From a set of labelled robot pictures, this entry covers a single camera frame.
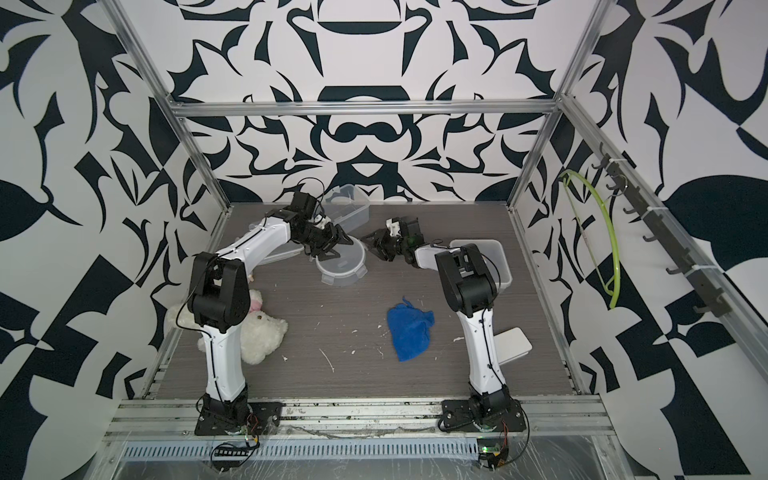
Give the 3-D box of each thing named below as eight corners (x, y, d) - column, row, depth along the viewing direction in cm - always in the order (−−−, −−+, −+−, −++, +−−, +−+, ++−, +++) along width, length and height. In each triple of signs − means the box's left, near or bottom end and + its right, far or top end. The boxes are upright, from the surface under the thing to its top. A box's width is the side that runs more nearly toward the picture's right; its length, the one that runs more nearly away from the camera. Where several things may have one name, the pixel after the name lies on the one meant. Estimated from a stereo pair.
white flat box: (500, 365, 83) (505, 360, 80) (486, 342, 88) (491, 336, 84) (527, 354, 85) (534, 348, 82) (513, 331, 90) (518, 325, 86)
